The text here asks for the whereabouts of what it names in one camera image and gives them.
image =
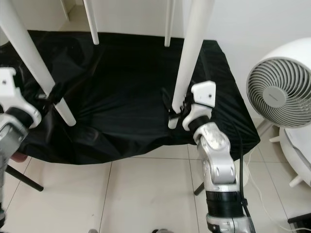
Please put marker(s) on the black table cloth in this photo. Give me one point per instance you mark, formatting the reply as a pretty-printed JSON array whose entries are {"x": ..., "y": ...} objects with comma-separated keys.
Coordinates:
[{"x": 126, "y": 97}]

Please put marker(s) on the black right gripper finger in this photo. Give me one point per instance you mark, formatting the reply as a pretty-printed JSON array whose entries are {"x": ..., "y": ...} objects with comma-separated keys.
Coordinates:
[{"x": 170, "y": 106}]

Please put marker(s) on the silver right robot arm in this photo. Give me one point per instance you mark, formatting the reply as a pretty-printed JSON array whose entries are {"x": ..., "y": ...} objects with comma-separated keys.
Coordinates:
[{"x": 218, "y": 160}]

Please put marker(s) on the black flat floor object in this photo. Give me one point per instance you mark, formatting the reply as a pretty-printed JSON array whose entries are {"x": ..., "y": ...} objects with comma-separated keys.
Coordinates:
[{"x": 300, "y": 222}]

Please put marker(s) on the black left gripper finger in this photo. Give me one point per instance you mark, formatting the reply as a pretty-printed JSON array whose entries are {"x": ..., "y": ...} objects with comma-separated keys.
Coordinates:
[{"x": 59, "y": 93}]

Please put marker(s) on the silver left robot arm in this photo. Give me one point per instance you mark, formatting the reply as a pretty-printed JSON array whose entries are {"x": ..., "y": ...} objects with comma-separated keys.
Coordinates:
[{"x": 14, "y": 155}]

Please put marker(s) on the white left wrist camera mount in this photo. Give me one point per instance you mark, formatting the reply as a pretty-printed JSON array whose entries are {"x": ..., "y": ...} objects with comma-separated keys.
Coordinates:
[{"x": 12, "y": 92}]

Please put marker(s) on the black metal support rod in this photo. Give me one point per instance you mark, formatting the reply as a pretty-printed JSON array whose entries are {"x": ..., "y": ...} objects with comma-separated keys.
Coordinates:
[
  {"x": 199, "y": 189},
  {"x": 24, "y": 177}
]

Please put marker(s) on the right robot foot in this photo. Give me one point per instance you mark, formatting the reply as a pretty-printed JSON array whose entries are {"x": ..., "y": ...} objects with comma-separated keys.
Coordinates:
[{"x": 164, "y": 230}]

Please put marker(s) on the white standing fan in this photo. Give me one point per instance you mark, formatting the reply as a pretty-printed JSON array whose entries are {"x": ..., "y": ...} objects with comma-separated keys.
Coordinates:
[{"x": 279, "y": 92}]

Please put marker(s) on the white plastic table leg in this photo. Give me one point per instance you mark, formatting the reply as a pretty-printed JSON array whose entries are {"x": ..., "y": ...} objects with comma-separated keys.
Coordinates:
[
  {"x": 91, "y": 22},
  {"x": 170, "y": 22},
  {"x": 29, "y": 53},
  {"x": 192, "y": 53}
]

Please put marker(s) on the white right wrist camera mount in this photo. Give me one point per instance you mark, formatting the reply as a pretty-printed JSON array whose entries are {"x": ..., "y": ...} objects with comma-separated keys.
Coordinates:
[{"x": 201, "y": 97}]

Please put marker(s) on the pink chair seat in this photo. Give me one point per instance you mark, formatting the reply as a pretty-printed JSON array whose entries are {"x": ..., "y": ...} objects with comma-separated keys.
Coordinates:
[{"x": 20, "y": 157}]

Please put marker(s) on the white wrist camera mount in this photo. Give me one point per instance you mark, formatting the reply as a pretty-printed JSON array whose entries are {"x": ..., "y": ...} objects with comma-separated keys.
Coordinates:
[
  {"x": 12, "y": 92},
  {"x": 201, "y": 97}
]

